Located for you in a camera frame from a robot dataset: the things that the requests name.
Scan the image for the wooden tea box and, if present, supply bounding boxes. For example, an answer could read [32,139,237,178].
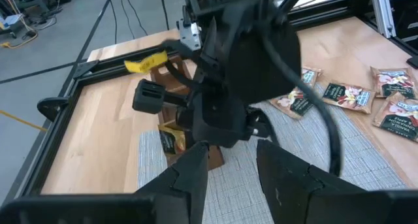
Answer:
[149,54,226,172]

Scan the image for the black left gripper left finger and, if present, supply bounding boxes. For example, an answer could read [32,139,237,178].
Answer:
[136,141,210,224]

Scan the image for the yellow floor cable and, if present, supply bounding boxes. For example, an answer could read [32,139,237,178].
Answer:
[0,20,39,50]

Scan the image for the black floor cable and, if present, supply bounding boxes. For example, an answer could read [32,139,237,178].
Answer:
[159,0,170,31]
[104,0,118,44]
[120,0,148,36]

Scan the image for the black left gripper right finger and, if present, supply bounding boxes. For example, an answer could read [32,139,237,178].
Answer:
[256,139,366,224]

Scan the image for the silver aluminium extrusion post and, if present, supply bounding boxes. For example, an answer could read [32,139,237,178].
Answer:
[370,0,398,39]

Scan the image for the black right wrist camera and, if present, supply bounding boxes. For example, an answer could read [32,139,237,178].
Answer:
[132,78,190,116]

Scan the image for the yellow cable label tag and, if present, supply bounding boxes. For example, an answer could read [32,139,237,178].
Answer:
[123,50,169,74]

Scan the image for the yellow hanging cable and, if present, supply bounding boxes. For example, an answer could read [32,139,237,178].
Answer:
[0,110,49,133]

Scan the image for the grey woven placemat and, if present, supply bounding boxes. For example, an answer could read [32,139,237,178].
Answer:
[137,83,409,224]

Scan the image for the black frame foot clamp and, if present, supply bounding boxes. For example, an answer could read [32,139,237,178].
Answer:
[37,96,70,123]

